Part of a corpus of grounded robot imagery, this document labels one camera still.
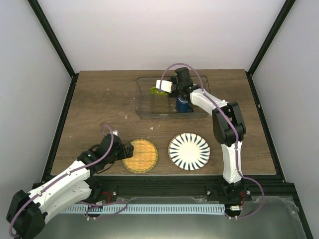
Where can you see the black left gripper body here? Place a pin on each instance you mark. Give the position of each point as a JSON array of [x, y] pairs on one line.
[[123, 154]]

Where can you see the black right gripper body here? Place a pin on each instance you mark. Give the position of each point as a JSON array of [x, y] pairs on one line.
[[179, 88]]

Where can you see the dark blue mug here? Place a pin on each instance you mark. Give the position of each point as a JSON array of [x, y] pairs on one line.
[[182, 105]]

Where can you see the lime green plate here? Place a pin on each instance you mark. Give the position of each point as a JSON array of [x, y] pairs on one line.
[[156, 91]]

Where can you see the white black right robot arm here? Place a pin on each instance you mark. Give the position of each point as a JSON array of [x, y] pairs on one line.
[[228, 123]]

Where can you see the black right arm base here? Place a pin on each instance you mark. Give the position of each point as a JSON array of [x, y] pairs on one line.
[[226, 193]]

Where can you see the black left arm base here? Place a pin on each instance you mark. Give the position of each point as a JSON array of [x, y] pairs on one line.
[[104, 195]]

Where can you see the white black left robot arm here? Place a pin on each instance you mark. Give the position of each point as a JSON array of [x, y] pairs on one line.
[[29, 212]]

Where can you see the woven yellow round placemat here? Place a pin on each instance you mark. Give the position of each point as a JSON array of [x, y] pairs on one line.
[[145, 157]]

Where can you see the white blue striped plate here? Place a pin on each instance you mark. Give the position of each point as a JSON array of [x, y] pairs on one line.
[[189, 151]]

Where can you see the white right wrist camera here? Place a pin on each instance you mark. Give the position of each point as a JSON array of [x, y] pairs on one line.
[[164, 85]]

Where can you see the light blue slotted cable duct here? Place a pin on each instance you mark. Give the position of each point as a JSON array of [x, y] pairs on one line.
[[176, 209]]

